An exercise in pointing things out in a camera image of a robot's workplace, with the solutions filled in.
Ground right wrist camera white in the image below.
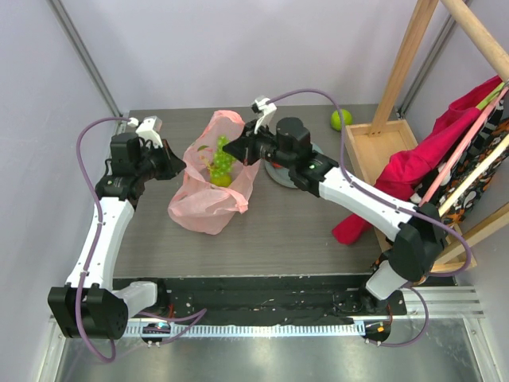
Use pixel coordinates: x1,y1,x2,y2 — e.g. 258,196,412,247
251,95,277,134

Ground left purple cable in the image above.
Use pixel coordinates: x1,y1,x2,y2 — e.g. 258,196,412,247
75,115,208,364

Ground green pear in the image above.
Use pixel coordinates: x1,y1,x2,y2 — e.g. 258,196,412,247
210,173,232,188

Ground wooden upright post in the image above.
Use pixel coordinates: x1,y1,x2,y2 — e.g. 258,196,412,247
368,0,438,136

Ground green grapes bunch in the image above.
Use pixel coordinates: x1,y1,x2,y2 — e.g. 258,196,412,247
209,135,235,178

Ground purple cable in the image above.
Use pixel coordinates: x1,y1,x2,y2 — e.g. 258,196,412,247
75,115,208,364
270,88,477,348

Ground green apple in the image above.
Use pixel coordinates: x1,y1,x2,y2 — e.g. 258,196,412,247
330,109,353,131

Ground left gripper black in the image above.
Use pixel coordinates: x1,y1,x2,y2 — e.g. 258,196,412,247
134,139,186,182

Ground wooden round pole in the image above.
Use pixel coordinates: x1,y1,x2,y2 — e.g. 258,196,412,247
441,0,508,82

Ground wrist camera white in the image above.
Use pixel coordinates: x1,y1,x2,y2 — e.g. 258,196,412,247
251,95,277,134
126,116,163,148

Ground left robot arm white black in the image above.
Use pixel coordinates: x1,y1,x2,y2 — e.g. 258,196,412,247
48,131,185,340

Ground white slotted cable duct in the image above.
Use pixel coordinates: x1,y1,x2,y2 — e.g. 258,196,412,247
123,321,365,338

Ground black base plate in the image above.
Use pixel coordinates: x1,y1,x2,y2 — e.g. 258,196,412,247
111,273,409,327

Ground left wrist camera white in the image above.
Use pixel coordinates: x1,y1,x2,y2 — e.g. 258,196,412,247
126,116,163,148

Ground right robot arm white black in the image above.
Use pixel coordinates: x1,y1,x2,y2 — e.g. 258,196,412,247
223,117,445,314

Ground magenta cloth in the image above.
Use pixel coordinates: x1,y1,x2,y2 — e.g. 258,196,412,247
332,76,508,245

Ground aluminium frame rail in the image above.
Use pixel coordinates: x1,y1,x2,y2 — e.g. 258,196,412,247
47,0,122,116

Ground pink plastic bag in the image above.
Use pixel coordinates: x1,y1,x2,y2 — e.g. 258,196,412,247
168,110,260,235

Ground grey plate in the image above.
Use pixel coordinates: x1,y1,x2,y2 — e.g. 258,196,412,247
258,138,328,197

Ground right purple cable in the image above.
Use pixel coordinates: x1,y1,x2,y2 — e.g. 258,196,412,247
270,88,477,348

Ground cream hanger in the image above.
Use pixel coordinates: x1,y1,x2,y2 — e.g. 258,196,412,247
438,135,509,217

